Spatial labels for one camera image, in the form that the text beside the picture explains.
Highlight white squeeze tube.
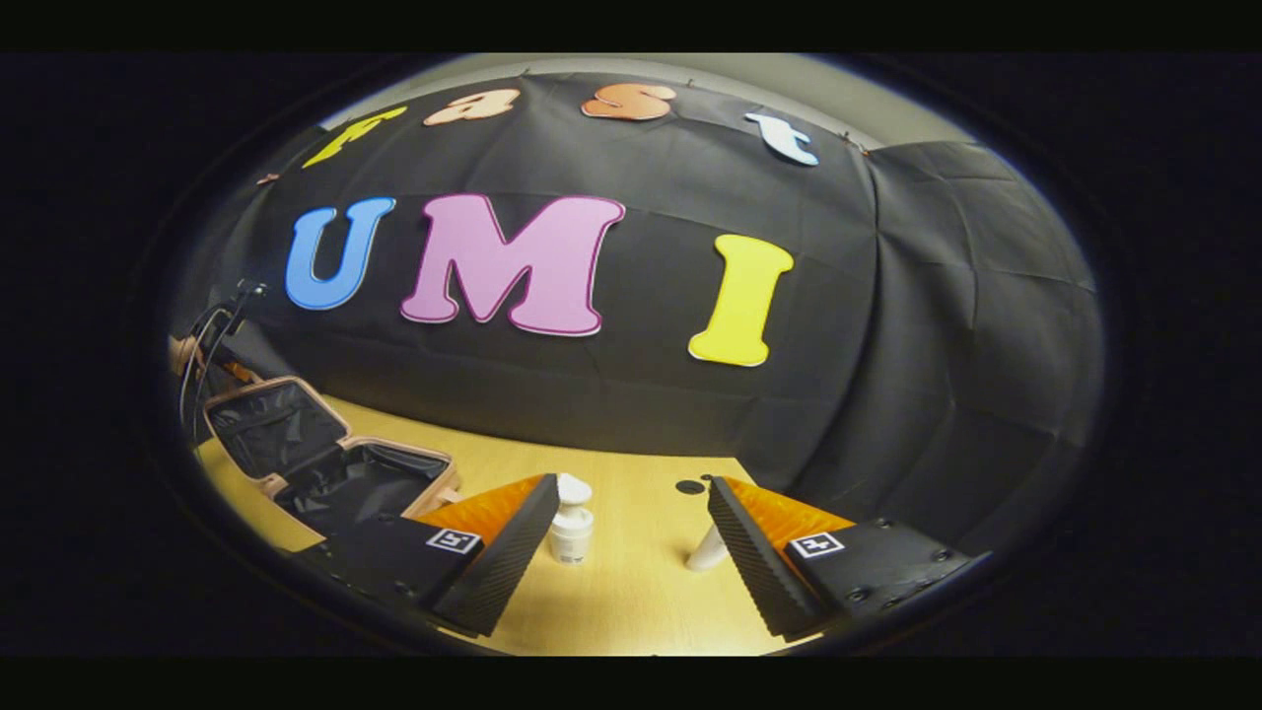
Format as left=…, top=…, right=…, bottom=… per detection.
left=685, top=523, right=732, bottom=573

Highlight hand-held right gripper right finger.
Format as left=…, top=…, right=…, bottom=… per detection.
left=706, top=475, right=993, bottom=642

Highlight white pump bottle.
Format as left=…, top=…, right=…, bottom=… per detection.
left=548, top=472, right=596, bottom=566

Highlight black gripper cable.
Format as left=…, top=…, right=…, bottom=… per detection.
left=179, top=284, right=259, bottom=435

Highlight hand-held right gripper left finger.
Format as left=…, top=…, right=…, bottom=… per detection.
left=291, top=473, right=561, bottom=638

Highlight pink suitcase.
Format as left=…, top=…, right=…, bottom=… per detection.
left=202, top=375, right=462, bottom=538

